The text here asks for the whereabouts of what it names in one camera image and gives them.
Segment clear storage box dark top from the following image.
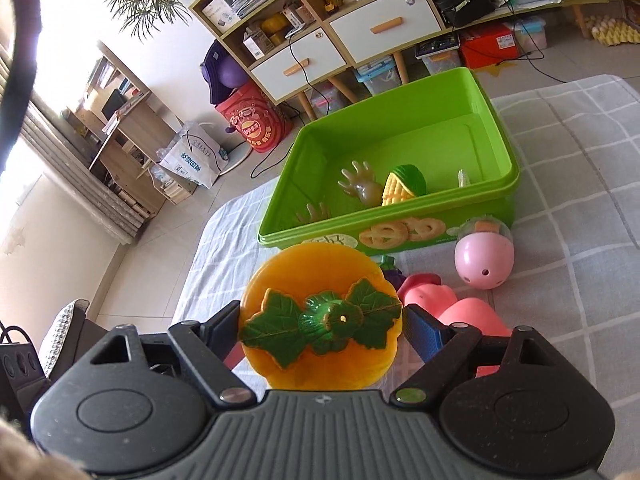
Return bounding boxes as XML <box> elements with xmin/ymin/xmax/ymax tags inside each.
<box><xmin>414</xmin><ymin>30</ymin><xmax>463</xmax><ymax>76</ymax></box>

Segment orange toy pumpkin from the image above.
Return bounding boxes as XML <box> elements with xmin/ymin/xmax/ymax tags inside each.
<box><xmin>237</xmin><ymin>244</ymin><xmax>405</xmax><ymax>391</ymax></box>

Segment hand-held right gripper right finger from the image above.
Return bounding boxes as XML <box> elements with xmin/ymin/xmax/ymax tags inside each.
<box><xmin>390</xmin><ymin>304</ymin><xmax>557</xmax><ymax>409</ymax></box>

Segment white product box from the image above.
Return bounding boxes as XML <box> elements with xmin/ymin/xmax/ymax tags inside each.
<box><xmin>202</xmin><ymin>0</ymin><xmax>235</xmax><ymax>28</ymax></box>

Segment small pink toy pig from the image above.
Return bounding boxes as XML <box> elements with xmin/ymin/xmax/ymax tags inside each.
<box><xmin>397</xmin><ymin>272</ymin><xmax>458</xmax><ymax>318</ymax></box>

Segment large pink pig with string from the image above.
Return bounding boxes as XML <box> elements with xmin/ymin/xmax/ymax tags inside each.
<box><xmin>437</xmin><ymin>296</ymin><xmax>513</xmax><ymax>378</ymax></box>

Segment grey checked tablecloth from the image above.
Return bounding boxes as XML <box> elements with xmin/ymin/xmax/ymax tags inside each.
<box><xmin>172</xmin><ymin>74</ymin><xmax>640</xmax><ymax>411</ymax></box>

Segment green plastic box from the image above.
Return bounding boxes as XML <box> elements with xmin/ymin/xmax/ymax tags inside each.
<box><xmin>257</xmin><ymin>66</ymin><xmax>521</xmax><ymax>251</ymax></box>

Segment clear storage box pink handle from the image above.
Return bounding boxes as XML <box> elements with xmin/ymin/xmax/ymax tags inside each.
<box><xmin>305</xmin><ymin>80</ymin><xmax>351</xmax><ymax>121</ymax></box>

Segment clear storage box white lid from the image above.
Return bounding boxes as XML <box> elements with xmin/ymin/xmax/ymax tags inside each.
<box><xmin>512</xmin><ymin>16</ymin><xmax>548</xmax><ymax>51</ymax></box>

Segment beige fuzzy sleeve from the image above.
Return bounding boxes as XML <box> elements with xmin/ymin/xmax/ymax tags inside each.
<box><xmin>0</xmin><ymin>417</ymin><xmax>88</xmax><ymax>480</ymax></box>

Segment brown rubber toy hand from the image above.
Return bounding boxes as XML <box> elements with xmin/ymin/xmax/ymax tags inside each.
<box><xmin>337</xmin><ymin>160</ymin><xmax>388</xmax><ymax>208</ymax></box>

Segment grey pleated curtain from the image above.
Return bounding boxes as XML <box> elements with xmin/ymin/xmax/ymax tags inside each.
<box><xmin>15</xmin><ymin>100</ymin><xmax>151</xmax><ymax>247</ymax></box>

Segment yellow green toy corn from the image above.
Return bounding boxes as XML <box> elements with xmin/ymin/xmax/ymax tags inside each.
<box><xmin>381</xmin><ymin>164</ymin><xmax>428</xmax><ymax>208</ymax></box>

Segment small printed boxes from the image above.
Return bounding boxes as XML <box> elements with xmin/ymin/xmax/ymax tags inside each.
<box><xmin>280</xmin><ymin>5</ymin><xmax>316</xmax><ymax>28</ymax></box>

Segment yellow round container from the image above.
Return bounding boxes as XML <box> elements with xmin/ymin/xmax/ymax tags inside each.
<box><xmin>261</xmin><ymin>12</ymin><xmax>291</xmax><ymax>36</ymax></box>

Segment red cardboard box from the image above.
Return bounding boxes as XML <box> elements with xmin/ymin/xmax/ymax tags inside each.
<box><xmin>457</xmin><ymin>22</ymin><xmax>523</xmax><ymax>71</ymax></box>

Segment yellow egg tray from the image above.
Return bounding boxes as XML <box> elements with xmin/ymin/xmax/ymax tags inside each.
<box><xmin>582</xmin><ymin>12</ymin><xmax>640</xmax><ymax>47</ymax></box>

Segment tall wooden shelf cabinet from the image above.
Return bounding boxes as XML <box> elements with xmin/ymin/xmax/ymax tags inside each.
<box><xmin>189</xmin><ymin>0</ymin><xmax>358</xmax><ymax>122</ymax></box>

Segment black strap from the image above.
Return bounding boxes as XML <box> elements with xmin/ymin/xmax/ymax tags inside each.
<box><xmin>0</xmin><ymin>0</ymin><xmax>43</xmax><ymax>161</ymax></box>

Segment red snack barrel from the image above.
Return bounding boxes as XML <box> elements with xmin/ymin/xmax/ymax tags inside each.
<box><xmin>215</xmin><ymin>79</ymin><xmax>296</xmax><ymax>156</ymax></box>

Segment black bag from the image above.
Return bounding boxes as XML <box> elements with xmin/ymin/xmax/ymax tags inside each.
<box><xmin>432</xmin><ymin>0</ymin><xmax>496</xmax><ymax>28</ymax></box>

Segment pink ball toy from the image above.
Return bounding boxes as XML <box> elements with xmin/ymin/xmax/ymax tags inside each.
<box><xmin>454</xmin><ymin>217</ymin><xmax>516</xmax><ymax>291</ymax></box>

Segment clear storage box blue lid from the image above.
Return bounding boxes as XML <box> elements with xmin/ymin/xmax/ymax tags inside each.
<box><xmin>354</xmin><ymin>57</ymin><xmax>406</xmax><ymax>97</ymax></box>

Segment white shopping bag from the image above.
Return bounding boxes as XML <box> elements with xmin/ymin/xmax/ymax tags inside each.
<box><xmin>157</xmin><ymin>121</ymin><xmax>231</xmax><ymax>190</ymax></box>

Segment wooden crate of books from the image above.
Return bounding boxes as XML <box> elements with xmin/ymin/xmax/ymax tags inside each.
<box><xmin>149</xmin><ymin>164</ymin><xmax>197</xmax><ymax>206</ymax></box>

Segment purple toy grapes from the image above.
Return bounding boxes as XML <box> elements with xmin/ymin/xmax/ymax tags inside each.
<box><xmin>377</xmin><ymin>255</ymin><xmax>403</xmax><ymax>283</ymax></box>

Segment wooden drawer cabinet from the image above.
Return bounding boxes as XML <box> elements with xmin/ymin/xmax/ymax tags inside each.
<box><xmin>320</xmin><ymin>0</ymin><xmax>451</xmax><ymax>111</ymax></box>

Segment purple bag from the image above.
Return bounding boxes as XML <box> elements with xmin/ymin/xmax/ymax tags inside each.
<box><xmin>201</xmin><ymin>40</ymin><xmax>251</xmax><ymax>106</ymax></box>

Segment small white carton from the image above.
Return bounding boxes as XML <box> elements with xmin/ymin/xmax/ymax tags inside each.
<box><xmin>243</xmin><ymin>27</ymin><xmax>276</xmax><ymax>58</ymax></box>

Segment wooden bookshelf desk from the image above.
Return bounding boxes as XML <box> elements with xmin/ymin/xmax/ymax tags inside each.
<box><xmin>62</xmin><ymin>40</ymin><xmax>183</xmax><ymax>213</ymax></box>

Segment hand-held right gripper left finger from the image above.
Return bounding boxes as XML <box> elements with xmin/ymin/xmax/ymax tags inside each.
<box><xmin>89</xmin><ymin>301</ymin><xmax>259</xmax><ymax>410</ymax></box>

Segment white round fan base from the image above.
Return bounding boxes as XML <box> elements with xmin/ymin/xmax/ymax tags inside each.
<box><xmin>217</xmin><ymin>145</ymin><xmax>256</xmax><ymax>176</ymax></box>

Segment grey patterned cushion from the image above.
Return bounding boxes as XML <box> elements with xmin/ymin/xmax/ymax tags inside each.
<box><xmin>37</xmin><ymin>299</ymin><xmax>92</xmax><ymax>378</ymax></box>

